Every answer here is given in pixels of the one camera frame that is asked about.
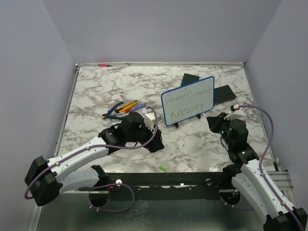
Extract blue framed whiteboard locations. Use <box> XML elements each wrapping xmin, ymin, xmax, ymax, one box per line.
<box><xmin>161</xmin><ymin>76</ymin><xmax>215</xmax><ymax>126</ymax></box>

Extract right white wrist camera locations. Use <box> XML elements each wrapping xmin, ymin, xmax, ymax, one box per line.
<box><xmin>224</xmin><ymin>104</ymin><xmax>244</xmax><ymax>120</ymax></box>

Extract blue handled pliers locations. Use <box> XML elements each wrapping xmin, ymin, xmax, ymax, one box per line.
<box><xmin>102</xmin><ymin>102</ymin><xmax>124</xmax><ymax>120</ymax></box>

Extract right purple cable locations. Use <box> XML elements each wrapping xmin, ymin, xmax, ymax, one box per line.
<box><xmin>223</xmin><ymin>104</ymin><xmax>306</xmax><ymax>231</ymax></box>

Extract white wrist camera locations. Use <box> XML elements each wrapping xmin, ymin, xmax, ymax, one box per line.
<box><xmin>224</xmin><ymin>104</ymin><xmax>244</xmax><ymax>120</ymax></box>
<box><xmin>144</xmin><ymin>112</ymin><xmax>155</xmax><ymax>131</ymax></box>

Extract black flat box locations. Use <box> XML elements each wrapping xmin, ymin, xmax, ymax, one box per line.
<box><xmin>181</xmin><ymin>73</ymin><xmax>200</xmax><ymax>86</ymax></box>

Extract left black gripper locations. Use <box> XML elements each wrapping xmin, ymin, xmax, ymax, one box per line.
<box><xmin>126</xmin><ymin>118</ymin><xmax>165</xmax><ymax>152</ymax></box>

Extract blue pen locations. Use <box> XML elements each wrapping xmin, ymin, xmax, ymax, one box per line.
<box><xmin>125</xmin><ymin>104</ymin><xmax>146</xmax><ymax>112</ymax></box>

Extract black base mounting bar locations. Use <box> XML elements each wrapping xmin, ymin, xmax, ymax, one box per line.
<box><xmin>79</xmin><ymin>172</ymin><xmax>250</xmax><ymax>202</ymax></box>

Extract red marker on rail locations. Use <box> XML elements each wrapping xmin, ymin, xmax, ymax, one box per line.
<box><xmin>98</xmin><ymin>64</ymin><xmax>112</xmax><ymax>67</ymax></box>

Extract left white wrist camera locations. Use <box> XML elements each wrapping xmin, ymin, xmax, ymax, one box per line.
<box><xmin>144</xmin><ymin>112</ymin><xmax>155</xmax><ymax>131</ymax></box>

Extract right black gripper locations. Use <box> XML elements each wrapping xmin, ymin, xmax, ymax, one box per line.
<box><xmin>208</xmin><ymin>112</ymin><xmax>235</xmax><ymax>147</ymax></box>

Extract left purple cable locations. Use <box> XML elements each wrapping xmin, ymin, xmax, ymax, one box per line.
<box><xmin>24</xmin><ymin>105</ymin><xmax>159</xmax><ymax>213</ymax></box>

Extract green marker cap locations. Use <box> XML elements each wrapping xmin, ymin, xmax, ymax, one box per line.
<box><xmin>159</xmin><ymin>166</ymin><xmax>167</xmax><ymax>172</ymax></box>

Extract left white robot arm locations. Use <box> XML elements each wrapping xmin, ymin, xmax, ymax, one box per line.
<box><xmin>24</xmin><ymin>110</ymin><xmax>164</xmax><ymax>206</ymax></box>

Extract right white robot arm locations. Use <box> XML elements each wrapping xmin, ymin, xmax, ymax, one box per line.
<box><xmin>207</xmin><ymin>113</ymin><xmax>308</xmax><ymax>231</ymax></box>

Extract silver open end wrench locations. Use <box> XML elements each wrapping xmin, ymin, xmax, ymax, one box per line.
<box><xmin>103</xmin><ymin>120</ymin><xmax>121</xmax><ymax>127</ymax></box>

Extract purple cable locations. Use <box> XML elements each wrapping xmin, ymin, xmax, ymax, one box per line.
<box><xmin>223</xmin><ymin>104</ymin><xmax>306</xmax><ymax>231</ymax></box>
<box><xmin>24</xmin><ymin>105</ymin><xmax>159</xmax><ymax>213</ymax></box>

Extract black network switch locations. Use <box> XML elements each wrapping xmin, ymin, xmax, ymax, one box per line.
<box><xmin>214</xmin><ymin>85</ymin><xmax>236</xmax><ymax>106</ymax></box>

